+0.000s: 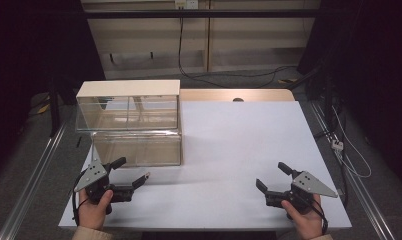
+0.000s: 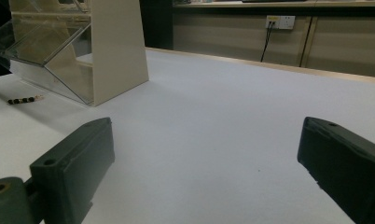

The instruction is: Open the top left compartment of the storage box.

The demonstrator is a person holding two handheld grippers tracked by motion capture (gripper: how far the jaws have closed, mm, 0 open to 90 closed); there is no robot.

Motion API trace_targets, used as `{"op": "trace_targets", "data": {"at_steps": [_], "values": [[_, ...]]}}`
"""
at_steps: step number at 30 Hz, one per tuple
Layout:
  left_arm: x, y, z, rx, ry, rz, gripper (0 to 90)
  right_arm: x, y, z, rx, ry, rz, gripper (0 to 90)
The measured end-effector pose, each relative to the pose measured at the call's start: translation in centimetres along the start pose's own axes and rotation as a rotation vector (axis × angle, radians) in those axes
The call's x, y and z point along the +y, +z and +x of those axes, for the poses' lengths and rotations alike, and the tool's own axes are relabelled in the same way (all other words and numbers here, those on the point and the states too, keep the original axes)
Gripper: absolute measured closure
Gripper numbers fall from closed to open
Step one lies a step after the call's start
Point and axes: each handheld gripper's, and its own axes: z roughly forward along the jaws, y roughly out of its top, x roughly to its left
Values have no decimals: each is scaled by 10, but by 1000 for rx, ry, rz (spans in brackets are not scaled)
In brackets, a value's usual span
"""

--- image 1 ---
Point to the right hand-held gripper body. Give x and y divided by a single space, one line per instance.
310 185

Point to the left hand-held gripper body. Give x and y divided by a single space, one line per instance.
90 176

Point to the clear acrylic cabinet white top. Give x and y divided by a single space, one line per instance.
129 88

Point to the person's left hand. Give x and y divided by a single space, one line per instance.
92 213

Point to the person's right hand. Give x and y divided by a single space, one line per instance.
305 223

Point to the white power plug adapter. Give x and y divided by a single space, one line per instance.
337 144

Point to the white table cover board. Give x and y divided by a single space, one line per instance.
215 150

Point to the black metal stand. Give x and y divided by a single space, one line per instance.
328 103
54 110

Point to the yellow floor tape strip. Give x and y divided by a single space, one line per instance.
288 80
43 109

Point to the black curtain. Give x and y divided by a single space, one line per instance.
29 50
372 66

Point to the black horizontal metal bar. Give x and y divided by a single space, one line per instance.
195 13

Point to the aluminium floor rail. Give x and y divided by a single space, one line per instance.
32 186
362 196

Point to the white wall socket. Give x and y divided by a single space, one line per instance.
186 3

